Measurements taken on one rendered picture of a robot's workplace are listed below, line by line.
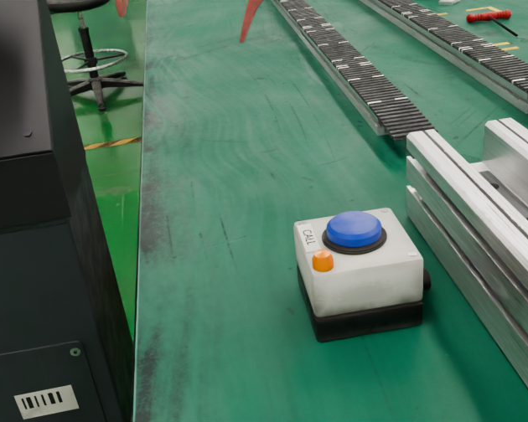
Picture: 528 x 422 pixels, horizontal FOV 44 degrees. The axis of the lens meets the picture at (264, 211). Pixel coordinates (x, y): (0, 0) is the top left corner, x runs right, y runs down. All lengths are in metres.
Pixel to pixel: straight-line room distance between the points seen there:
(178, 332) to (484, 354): 0.22
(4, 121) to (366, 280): 0.41
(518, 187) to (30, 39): 0.50
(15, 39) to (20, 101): 0.07
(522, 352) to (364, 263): 0.11
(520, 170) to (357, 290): 0.19
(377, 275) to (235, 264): 0.16
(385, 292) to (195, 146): 0.43
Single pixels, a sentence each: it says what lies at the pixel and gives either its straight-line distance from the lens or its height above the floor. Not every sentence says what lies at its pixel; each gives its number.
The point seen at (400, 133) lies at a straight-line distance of 0.74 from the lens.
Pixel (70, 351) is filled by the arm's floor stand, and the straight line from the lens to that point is 0.83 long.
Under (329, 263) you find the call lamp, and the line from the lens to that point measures 0.45.
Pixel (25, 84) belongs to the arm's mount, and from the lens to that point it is 0.72.
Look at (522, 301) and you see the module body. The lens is 0.43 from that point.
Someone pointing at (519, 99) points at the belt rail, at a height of 0.79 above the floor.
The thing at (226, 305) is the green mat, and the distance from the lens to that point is 0.53.
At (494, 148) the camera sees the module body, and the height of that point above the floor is 0.85.
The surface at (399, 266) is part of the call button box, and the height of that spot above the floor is 0.84.
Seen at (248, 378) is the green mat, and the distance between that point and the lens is 0.46.
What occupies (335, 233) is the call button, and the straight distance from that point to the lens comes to 0.47.
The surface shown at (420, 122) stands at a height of 0.81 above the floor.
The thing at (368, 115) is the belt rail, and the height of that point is 0.79.
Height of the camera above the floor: 1.09
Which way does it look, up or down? 28 degrees down
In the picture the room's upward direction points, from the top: 7 degrees counter-clockwise
